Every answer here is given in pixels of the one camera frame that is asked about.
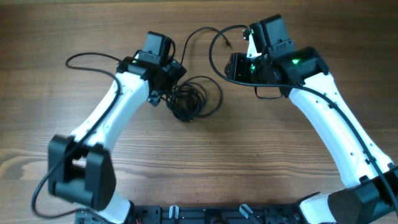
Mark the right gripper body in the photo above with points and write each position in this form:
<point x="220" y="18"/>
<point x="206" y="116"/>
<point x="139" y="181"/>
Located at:
<point x="249" y="69"/>

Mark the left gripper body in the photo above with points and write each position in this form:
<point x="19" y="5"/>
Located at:
<point x="172" y="72"/>

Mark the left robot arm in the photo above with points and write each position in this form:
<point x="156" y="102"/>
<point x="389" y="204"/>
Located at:
<point x="80" y="166"/>

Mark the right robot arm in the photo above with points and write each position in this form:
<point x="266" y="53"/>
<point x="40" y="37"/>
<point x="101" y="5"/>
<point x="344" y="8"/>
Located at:
<point x="369" y="176"/>

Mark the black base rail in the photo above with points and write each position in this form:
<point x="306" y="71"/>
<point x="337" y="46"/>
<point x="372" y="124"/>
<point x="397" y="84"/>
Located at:
<point x="243" y="214"/>

